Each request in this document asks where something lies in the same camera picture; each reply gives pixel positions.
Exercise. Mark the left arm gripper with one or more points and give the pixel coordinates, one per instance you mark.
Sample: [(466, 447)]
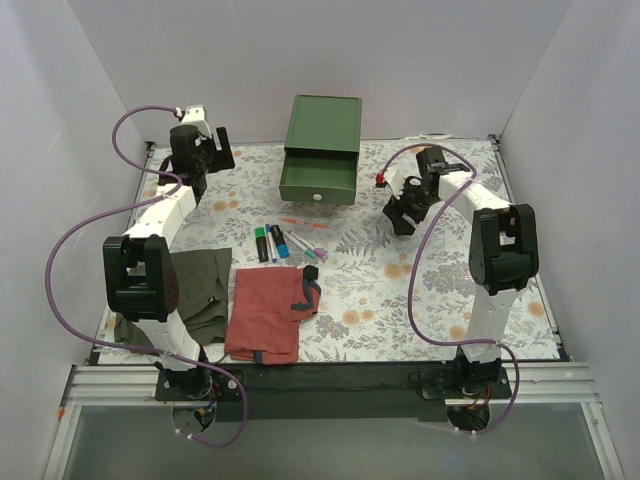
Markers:
[(218, 153)]

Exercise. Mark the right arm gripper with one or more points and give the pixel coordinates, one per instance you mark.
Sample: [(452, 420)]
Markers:
[(406, 206)]

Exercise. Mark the green drawer box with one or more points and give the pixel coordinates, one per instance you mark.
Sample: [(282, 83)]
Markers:
[(321, 150)]

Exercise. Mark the orange pen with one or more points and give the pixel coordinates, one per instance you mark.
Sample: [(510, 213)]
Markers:
[(299, 222)]

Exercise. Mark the teal cap white marker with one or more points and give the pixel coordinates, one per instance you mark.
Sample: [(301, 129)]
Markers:
[(308, 251)]

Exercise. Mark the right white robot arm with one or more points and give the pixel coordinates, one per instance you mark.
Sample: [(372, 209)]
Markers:
[(503, 250)]

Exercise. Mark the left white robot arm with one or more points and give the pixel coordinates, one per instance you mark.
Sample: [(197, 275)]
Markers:
[(141, 281)]

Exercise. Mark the pink cap white marker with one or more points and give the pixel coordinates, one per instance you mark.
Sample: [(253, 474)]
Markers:
[(318, 252)]

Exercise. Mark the green cap highlighter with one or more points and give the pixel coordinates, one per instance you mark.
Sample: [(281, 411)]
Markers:
[(262, 245)]

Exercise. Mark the olive green shirt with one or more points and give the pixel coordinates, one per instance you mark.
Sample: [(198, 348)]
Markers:
[(203, 280)]

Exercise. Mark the blue cap thin marker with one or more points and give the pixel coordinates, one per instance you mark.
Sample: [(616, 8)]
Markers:
[(271, 244)]

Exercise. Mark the blue cap highlighter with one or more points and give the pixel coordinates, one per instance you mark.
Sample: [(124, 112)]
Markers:
[(280, 243)]

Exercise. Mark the red folded shirt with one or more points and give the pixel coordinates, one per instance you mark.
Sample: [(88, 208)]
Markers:
[(269, 305)]

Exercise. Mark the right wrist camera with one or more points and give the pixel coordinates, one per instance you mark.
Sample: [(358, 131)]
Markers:
[(391, 179)]

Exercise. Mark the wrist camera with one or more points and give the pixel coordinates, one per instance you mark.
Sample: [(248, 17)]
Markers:
[(391, 179), (196, 116)]

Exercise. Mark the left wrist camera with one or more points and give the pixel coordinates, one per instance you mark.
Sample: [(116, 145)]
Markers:
[(196, 116)]

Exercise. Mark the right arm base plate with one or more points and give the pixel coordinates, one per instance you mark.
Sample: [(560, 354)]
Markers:
[(456, 380)]

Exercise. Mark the aluminium frame rail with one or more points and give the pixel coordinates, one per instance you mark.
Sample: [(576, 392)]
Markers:
[(332, 391)]

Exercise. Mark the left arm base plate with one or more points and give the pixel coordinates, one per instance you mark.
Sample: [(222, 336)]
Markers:
[(196, 384)]

